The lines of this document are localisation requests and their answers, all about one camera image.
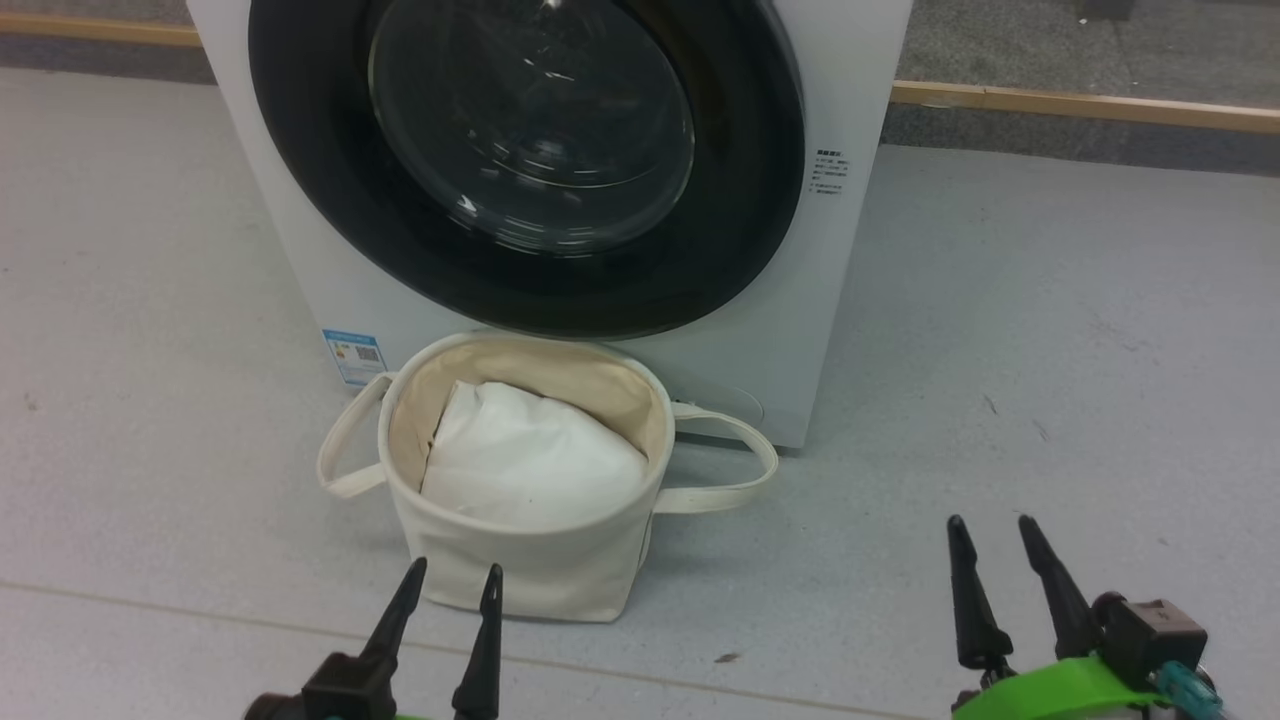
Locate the white cloth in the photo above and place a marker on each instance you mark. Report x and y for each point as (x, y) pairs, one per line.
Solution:
(530, 460)

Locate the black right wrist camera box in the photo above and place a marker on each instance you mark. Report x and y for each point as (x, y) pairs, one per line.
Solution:
(1150, 635)

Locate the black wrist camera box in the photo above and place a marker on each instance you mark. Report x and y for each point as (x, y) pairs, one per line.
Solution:
(345, 690)
(1150, 635)

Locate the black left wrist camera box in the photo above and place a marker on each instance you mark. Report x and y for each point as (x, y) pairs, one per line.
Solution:
(345, 690)

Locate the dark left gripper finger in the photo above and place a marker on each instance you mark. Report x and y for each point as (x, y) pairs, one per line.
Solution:
(400, 620)
(482, 660)

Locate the black round washing machine door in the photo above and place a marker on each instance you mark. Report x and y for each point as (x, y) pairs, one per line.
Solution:
(320, 180)

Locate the white front-load washing machine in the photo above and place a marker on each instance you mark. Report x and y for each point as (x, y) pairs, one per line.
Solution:
(290, 230)

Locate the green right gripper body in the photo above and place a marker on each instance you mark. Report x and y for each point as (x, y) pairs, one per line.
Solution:
(1050, 695)

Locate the blue energy label sticker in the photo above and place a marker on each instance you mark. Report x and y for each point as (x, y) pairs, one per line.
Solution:
(355, 357)

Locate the cream canvas laundry basket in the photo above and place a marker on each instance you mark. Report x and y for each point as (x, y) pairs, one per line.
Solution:
(530, 580)

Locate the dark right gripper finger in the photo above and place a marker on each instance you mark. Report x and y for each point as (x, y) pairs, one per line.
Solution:
(1062, 600)
(975, 610)

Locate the small printed warning label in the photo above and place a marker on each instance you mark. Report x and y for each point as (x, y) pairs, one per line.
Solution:
(830, 172)

